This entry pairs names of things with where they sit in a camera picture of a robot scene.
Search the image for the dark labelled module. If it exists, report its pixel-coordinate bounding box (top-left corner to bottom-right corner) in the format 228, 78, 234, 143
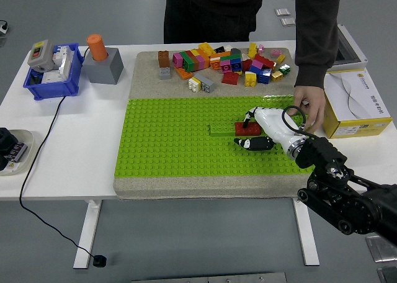
9, 142, 28, 163

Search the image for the long metal floor plate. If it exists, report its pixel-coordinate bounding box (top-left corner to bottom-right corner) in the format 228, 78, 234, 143
130, 272, 288, 283

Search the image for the white electrical enclosure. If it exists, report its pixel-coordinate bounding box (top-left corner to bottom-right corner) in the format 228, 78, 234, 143
328, 24, 369, 73

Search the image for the long grey building brick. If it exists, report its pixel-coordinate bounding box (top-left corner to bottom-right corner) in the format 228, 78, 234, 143
194, 73, 215, 93

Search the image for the person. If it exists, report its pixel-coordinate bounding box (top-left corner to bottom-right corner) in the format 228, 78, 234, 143
163, 0, 267, 45

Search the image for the black power cord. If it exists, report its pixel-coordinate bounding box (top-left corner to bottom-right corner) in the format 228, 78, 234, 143
19, 95, 97, 261

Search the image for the grey push-button switch box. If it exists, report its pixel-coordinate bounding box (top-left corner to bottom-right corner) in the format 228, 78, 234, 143
27, 40, 56, 73

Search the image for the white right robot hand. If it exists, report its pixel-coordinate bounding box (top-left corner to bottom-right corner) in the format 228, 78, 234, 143
234, 106, 303, 152

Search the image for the long red building brick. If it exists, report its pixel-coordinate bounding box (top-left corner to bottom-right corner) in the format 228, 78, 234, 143
254, 53, 276, 70

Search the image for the grey square block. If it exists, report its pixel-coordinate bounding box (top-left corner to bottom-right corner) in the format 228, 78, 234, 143
82, 47, 125, 85

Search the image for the blue plastic bin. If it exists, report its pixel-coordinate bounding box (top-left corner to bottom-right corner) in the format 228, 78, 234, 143
24, 43, 85, 101

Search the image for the large metal floor plate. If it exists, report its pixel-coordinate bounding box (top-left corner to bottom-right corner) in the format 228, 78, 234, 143
365, 235, 397, 263

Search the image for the orange cylinder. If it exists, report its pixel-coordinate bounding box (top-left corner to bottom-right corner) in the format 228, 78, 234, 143
86, 34, 109, 61

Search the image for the yellow white building brick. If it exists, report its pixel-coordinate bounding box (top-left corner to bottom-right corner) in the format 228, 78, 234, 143
244, 71, 258, 88

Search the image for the grey-brown mat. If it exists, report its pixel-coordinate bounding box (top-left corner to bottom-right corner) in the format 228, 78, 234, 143
113, 51, 313, 200

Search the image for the brown building brick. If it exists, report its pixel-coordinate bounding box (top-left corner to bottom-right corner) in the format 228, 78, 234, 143
158, 50, 171, 69

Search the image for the flat orange building brick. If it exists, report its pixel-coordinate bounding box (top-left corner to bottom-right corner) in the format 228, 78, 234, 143
174, 66, 194, 80

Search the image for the white table leg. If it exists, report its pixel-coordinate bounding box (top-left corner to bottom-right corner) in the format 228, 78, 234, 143
292, 197, 320, 267
73, 199, 103, 269

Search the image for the white tray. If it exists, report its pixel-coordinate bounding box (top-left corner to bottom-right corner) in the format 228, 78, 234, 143
0, 128, 35, 176

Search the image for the white circuit breaker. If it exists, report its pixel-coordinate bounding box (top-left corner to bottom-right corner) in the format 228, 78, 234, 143
42, 45, 74, 84

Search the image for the red sloped building brick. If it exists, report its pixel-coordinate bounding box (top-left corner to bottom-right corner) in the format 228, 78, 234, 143
221, 71, 241, 86

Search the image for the person's hand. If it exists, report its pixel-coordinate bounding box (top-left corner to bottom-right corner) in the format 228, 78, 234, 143
293, 86, 326, 133

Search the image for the black device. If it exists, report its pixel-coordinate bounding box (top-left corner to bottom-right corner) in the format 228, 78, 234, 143
0, 127, 16, 169

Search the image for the dark green building brick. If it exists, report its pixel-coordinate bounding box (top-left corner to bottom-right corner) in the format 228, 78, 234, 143
181, 51, 195, 73

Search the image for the yellow white cardboard box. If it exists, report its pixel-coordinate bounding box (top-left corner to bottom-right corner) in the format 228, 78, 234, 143
321, 68, 393, 140

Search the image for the magenta blue building brick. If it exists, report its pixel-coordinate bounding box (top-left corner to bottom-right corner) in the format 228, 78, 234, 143
248, 58, 265, 76

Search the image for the red yellow pink brick stack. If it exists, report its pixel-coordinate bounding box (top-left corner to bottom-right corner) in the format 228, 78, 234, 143
189, 48, 212, 71

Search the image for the green studded baseplate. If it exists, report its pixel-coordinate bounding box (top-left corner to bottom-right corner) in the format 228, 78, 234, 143
114, 94, 323, 179

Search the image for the black looped wrist cable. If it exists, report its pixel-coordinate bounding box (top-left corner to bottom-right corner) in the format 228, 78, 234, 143
282, 105, 308, 132

